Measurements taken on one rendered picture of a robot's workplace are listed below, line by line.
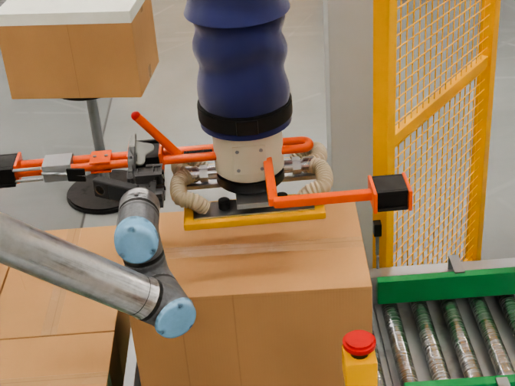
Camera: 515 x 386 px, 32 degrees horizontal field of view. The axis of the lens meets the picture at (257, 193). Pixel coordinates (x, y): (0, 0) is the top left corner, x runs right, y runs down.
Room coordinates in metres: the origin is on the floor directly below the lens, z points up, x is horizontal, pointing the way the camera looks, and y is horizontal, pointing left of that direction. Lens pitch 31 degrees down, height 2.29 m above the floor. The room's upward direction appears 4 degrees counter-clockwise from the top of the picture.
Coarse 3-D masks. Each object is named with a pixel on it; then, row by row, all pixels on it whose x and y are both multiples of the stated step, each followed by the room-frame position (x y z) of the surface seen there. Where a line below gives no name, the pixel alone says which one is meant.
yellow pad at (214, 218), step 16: (224, 208) 1.84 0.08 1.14; (256, 208) 1.84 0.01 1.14; (272, 208) 1.84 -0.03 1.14; (288, 208) 1.83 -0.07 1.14; (304, 208) 1.83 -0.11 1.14; (320, 208) 1.83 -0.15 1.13; (192, 224) 1.81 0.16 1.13; (208, 224) 1.81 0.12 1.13; (224, 224) 1.81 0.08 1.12; (240, 224) 1.81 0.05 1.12
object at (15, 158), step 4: (20, 152) 1.98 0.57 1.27; (0, 156) 1.97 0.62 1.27; (4, 156) 1.97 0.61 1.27; (8, 156) 1.96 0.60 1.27; (12, 156) 1.96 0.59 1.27; (16, 156) 1.96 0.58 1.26; (20, 156) 1.97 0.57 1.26; (0, 160) 1.95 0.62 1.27; (4, 160) 1.95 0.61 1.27; (8, 160) 1.94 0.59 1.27; (12, 160) 1.94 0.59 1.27; (16, 160) 1.94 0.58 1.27; (20, 160) 1.96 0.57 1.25; (0, 164) 1.93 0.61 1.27; (4, 164) 1.93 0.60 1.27; (8, 164) 1.92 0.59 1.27; (12, 164) 1.92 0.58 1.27; (16, 164) 1.92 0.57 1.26; (20, 164) 1.95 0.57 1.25; (16, 172) 1.91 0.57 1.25; (16, 176) 1.91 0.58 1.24
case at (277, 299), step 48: (192, 240) 2.01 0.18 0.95; (240, 240) 1.99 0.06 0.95; (288, 240) 1.97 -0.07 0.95; (336, 240) 1.96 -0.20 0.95; (192, 288) 1.80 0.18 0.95; (240, 288) 1.78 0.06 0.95; (288, 288) 1.77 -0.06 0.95; (336, 288) 1.76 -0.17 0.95; (144, 336) 1.77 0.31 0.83; (192, 336) 1.76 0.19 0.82; (240, 336) 1.76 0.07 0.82; (288, 336) 1.76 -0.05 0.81; (336, 336) 1.75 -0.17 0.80; (144, 384) 1.77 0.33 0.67; (192, 384) 1.76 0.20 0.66; (240, 384) 1.76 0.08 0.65; (288, 384) 1.76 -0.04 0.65; (336, 384) 1.75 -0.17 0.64
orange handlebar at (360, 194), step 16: (208, 144) 1.97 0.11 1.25; (288, 144) 1.96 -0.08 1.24; (304, 144) 1.93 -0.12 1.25; (32, 160) 1.96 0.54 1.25; (80, 160) 1.96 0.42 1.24; (96, 160) 1.93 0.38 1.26; (112, 160) 1.93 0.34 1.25; (176, 160) 1.92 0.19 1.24; (192, 160) 1.92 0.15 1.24; (208, 160) 1.92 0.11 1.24; (272, 176) 1.79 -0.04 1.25; (272, 192) 1.72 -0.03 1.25; (336, 192) 1.70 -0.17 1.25; (352, 192) 1.69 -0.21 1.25; (368, 192) 1.69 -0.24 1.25
